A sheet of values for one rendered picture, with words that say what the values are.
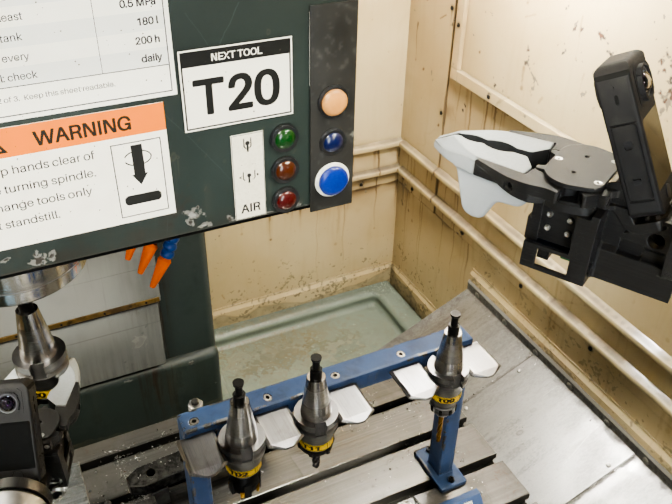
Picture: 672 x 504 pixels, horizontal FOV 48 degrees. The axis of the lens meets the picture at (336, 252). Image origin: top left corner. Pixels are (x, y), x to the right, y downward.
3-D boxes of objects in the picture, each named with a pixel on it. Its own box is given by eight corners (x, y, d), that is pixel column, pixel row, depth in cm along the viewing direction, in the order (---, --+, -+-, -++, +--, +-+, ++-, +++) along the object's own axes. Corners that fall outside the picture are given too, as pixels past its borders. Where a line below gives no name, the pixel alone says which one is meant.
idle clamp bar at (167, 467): (273, 457, 140) (272, 432, 137) (137, 516, 130) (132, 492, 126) (261, 439, 144) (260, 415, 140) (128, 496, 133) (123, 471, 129)
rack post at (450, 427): (466, 483, 136) (488, 361, 119) (441, 494, 134) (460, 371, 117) (437, 444, 144) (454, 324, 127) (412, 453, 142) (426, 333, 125)
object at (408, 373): (443, 394, 112) (444, 390, 111) (412, 405, 110) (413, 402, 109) (419, 365, 117) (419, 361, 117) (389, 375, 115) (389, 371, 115)
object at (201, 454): (231, 470, 100) (230, 466, 99) (192, 484, 98) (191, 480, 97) (214, 433, 105) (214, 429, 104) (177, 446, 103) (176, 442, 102)
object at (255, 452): (259, 426, 107) (258, 414, 106) (270, 459, 102) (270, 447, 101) (215, 437, 105) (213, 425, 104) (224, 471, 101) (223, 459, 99)
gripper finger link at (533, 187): (464, 183, 58) (575, 218, 54) (466, 165, 57) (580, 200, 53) (490, 159, 61) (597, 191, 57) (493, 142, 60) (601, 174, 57)
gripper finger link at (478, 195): (414, 205, 64) (516, 240, 60) (419, 141, 60) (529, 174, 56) (431, 190, 66) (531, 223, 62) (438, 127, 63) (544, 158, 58)
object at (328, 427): (332, 404, 111) (332, 392, 110) (343, 435, 106) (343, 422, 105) (289, 412, 110) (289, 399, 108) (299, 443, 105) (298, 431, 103)
